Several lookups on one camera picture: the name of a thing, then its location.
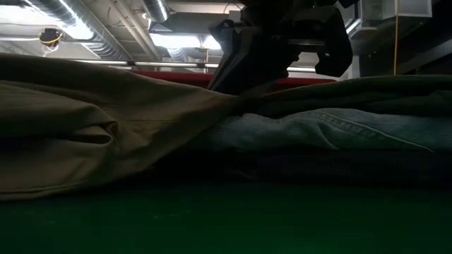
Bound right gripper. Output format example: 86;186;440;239
207;0;340;97

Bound light blue jeans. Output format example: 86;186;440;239
186;107;452;153

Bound faded black jeans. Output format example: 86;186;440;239
158;147;452;177

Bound dark green garment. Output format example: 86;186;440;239
257;74;452;119

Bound beige trousers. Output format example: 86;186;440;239
0;52;269;202

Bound red plastic laundry basket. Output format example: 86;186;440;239
132;69;336;93

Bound grey ceiling box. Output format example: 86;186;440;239
227;9;244;23

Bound long ceiling light bar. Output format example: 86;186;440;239
70;59;317;73

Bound green table mat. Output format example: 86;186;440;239
0;183;452;254

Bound shiny round duct pipe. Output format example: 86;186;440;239
141;0;171;24

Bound silver ceiling duct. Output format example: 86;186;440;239
28;0;133;61

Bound yellow hanging cable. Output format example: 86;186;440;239
393;0;399;75

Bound black yellow cable reel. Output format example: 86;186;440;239
37;27;65;57

